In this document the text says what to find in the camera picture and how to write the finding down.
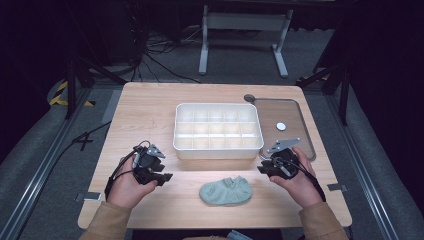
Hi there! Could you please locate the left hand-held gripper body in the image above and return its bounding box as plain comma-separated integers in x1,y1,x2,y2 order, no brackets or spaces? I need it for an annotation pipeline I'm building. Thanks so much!
132,143,167,186

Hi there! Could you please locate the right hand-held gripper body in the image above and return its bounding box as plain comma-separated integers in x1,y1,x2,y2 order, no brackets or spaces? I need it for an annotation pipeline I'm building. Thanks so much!
266,137,301,181

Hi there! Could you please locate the pale green sock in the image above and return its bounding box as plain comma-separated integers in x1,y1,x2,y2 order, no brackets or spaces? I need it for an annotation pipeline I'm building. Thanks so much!
198,175,254,207

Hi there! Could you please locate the white divided storage box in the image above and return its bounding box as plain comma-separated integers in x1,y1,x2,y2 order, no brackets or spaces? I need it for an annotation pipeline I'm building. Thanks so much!
172,102,265,161

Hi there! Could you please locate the person's right hand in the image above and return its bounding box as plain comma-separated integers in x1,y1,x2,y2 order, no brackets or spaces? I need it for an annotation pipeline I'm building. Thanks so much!
269,146,324,209

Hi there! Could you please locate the person's left hand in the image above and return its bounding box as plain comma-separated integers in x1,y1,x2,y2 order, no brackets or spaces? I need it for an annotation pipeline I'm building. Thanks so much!
106,155,159,211

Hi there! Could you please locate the pale grey cloth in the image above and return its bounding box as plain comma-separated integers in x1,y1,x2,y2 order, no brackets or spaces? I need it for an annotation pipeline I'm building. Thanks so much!
227,229,255,240

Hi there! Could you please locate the black tripod stand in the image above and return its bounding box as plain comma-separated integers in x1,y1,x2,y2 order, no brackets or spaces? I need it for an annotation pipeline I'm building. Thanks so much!
295,62,352,127
64,54,128,121

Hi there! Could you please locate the yellow and black floor tape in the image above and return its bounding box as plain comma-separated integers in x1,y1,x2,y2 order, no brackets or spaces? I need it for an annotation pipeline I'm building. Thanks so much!
48,80,96,108

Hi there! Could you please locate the right hand-held gripper black cable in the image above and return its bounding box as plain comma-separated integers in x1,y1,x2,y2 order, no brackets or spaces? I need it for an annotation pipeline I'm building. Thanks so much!
272,155,327,203

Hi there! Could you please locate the hand-held gripper black cable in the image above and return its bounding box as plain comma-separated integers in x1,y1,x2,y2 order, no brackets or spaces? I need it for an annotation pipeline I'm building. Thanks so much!
272,155,327,203
103,140,152,201

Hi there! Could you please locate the left hand-held gripper black cable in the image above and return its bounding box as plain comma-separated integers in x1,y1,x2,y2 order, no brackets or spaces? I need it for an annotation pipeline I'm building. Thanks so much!
103,140,152,201

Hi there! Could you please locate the metal table bracket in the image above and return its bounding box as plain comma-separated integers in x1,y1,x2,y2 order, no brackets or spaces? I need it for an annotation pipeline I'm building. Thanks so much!
326,182,349,193
75,191,103,203

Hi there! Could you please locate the black floor cable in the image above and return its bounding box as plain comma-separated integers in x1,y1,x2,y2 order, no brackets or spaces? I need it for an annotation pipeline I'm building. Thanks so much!
49,120,113,175

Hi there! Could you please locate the aluminium floor rail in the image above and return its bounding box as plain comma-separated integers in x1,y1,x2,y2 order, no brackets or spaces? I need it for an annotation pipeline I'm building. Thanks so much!
324,93,402,240
0,87,95,240

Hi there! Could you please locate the bundle of black floor cables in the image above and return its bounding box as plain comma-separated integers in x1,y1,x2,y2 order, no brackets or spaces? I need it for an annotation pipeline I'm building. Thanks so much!
129,18,203,85

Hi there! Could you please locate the white metal stand frame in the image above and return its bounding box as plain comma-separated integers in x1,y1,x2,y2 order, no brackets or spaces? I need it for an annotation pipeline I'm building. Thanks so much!
198,4,295,79

